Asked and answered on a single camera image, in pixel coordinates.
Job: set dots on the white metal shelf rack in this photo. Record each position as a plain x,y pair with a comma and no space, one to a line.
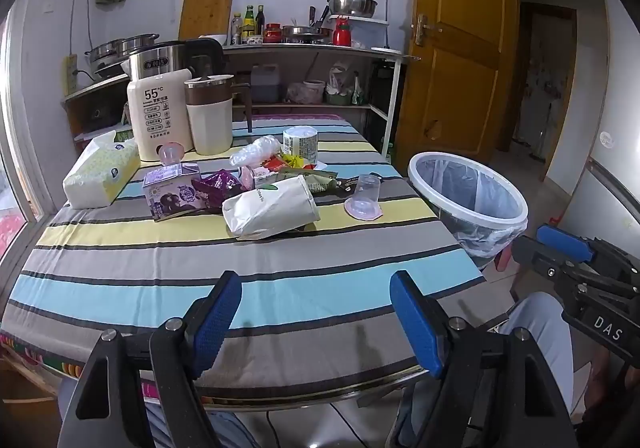
396,93

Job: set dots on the person's right forearm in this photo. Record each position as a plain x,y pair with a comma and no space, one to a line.
599,380

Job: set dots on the red sauce bottle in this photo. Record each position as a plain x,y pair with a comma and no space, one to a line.
342,32

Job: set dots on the dark plastic canister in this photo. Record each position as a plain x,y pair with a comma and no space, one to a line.
264,83

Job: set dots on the green basin with food bags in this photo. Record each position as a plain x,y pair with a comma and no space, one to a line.
340,89

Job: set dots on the white paper pouch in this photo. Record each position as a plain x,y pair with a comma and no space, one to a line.
272,205

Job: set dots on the steel frying pan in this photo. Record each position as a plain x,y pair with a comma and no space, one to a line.
302,32

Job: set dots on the red strawberry milk carton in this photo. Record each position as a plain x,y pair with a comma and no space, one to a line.
262,173

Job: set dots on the steel pot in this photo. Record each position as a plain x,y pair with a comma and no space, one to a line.
137,43
107,49

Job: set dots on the window frame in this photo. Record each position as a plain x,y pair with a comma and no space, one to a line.
20,128

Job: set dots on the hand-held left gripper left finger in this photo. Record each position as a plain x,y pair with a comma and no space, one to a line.
217,318

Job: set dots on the white thermal water dispenser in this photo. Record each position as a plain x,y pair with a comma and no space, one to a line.
157,118

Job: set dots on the large steel bowl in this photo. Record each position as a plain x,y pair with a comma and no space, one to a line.
352,6

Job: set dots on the green snack wrapper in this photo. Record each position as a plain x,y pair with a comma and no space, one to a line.
315,180

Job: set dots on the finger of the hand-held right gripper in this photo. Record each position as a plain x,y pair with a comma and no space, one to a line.
537,258
565,242

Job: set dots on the yellow snack wrapper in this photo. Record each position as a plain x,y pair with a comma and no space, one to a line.
295,161

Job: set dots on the striped tablecloth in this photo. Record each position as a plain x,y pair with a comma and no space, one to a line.
150,278

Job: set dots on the black induction cooker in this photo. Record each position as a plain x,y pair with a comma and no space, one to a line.
107,71

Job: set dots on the clear cup with pink lid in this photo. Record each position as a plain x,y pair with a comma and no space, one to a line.
365,195
170,153

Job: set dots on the yellow wooden door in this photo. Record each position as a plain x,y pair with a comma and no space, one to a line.
460,78

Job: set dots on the dark snack wrapper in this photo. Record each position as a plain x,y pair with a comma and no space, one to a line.
346,183

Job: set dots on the cream jug with brown lid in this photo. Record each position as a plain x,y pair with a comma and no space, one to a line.
210,123

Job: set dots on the storage box with pink lid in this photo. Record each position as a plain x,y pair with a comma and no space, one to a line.
300,117

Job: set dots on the yellow power strip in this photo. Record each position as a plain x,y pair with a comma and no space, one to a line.
70,73

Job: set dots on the grey refrigerator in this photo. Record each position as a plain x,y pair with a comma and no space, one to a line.
610,198

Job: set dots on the wooden cutting board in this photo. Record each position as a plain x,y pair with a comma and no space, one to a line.
207,13

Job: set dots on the clear box with white lid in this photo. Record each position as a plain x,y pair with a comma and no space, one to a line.
369,32

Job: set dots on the pink plastic stool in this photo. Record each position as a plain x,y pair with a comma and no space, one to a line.
554,220

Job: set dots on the purple snack wrapper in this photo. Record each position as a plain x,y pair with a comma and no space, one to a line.
220,185

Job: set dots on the person's grey pants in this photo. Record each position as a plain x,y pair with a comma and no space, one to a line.
545,343

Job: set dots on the white tub in plastic bag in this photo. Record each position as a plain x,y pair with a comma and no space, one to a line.
305,91

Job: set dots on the white yogurt cup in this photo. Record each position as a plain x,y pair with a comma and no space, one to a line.
300,143

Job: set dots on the yellow white tissue pack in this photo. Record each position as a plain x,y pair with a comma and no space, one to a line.
95,173

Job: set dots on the dark sauce bottle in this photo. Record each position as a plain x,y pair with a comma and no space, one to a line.
260,21

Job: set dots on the clear seasoning bottle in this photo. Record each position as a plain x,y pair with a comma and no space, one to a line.
236,31

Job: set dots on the white bowl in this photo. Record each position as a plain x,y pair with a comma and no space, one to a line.
212,39

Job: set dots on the red jar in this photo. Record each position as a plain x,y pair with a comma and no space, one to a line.
272,33

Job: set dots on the trash bin with white rim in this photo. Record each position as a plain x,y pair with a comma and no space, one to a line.
500,221

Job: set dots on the purple milk carton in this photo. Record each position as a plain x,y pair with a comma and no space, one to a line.
172,193

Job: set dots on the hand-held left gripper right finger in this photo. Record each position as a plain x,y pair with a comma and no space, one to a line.
417,323

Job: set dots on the green label oil bottle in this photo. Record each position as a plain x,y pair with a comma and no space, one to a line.
248,24

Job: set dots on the wooden side cabinet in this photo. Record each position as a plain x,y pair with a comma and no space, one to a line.
100,103

